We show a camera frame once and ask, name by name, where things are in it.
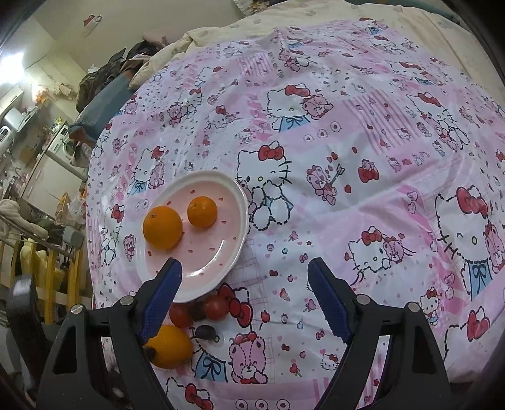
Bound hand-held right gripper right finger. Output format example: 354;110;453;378
308;258;452;410

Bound red cherry tomato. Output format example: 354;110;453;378
169;303;195;329
202;295;229;321

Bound grey pad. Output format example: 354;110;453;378
62;226;85;249

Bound pink white plate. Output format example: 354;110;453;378
136;171;250;303

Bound beige towel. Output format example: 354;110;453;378
0;199;50;241

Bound dark clothes pile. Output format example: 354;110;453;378
76;39;154;113

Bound blue pillow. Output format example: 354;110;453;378
69;75;135;144

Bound large orange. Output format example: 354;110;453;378
143;206;184;250

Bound yellow wooden frame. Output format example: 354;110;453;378
0;232;85;324

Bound pink cat print blanket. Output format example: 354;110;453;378
86;16;505;410

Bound white washing machine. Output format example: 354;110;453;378
45;124;76;165

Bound dark grape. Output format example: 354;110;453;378
195;324;221;343

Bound cream quilt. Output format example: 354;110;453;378
128;0;498;91

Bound white cabinet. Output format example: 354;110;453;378
20;152;88;206

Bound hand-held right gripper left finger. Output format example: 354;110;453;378
35;258;190;410

